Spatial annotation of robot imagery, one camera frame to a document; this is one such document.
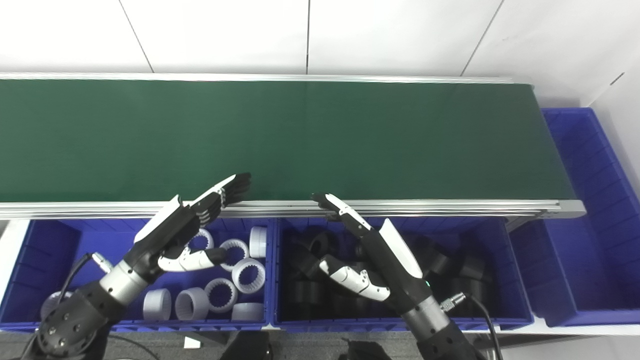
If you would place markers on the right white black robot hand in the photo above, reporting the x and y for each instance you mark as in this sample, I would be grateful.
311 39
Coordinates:
400 255

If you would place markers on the green conveyor belt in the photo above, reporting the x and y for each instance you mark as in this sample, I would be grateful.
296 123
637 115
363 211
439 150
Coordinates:
450 206
300 140

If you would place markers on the black robot body cover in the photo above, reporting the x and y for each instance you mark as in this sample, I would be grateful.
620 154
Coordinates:
247 347
367 351

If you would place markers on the small white floor piece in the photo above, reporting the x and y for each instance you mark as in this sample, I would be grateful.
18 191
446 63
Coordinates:
192 343

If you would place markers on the blue bin with black parts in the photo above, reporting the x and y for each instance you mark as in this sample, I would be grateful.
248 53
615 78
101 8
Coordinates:
495 250

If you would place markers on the black round part with boss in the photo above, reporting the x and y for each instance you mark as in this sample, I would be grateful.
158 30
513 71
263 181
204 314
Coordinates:
314 240

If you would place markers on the blue bin with white rings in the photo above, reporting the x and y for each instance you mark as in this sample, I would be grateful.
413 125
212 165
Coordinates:
65 250

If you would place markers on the large empty blue bin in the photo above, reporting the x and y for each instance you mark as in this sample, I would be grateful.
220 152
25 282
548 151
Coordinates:
590 250

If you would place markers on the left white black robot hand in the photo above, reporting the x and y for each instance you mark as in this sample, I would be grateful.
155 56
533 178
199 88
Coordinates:
165 235

